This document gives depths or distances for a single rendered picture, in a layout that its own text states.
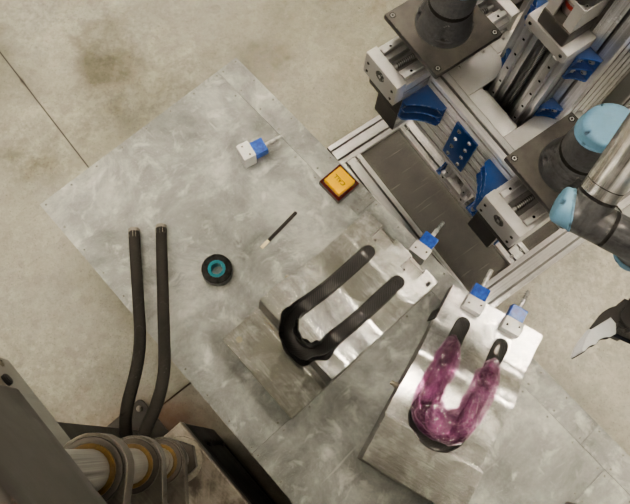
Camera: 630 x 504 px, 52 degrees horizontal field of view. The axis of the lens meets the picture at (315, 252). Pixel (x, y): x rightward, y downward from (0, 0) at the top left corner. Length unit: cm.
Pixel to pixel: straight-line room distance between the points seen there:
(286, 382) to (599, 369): 148
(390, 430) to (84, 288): 149
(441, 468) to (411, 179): 124
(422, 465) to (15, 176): 202
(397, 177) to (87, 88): 138
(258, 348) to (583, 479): 87
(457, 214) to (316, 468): 120
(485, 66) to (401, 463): 106
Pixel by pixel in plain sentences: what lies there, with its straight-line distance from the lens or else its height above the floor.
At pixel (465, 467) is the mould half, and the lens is 163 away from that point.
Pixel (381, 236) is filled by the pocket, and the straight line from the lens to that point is 173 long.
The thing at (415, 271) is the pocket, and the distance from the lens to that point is 171.
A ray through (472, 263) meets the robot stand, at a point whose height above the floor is 21.
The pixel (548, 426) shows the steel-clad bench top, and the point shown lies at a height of 80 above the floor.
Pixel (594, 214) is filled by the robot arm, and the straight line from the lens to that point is 130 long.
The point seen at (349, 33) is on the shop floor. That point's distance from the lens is 305.
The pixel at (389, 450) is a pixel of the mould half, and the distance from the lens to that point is 160.
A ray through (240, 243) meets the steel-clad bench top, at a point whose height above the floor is 80.
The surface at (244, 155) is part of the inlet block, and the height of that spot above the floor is 85.
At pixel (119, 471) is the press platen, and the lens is 98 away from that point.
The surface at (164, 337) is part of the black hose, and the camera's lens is 163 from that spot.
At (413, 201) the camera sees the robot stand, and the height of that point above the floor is 21.
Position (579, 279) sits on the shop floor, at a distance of 281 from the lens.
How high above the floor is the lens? 249
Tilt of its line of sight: 73 degrees down
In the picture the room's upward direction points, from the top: 7 degrees clockwise
